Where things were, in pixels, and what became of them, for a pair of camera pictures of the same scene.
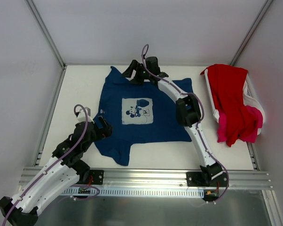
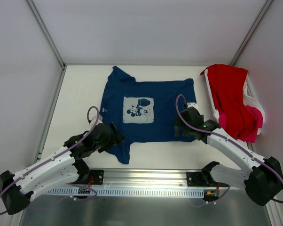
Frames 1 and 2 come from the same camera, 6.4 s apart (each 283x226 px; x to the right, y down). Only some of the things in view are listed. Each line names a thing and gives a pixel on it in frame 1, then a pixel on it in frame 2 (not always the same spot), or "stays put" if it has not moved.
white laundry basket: (251, 99) stays put
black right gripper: (137, 74) -> (179, 127)
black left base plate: (98, 175) stays put
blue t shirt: (138, 112) stays put
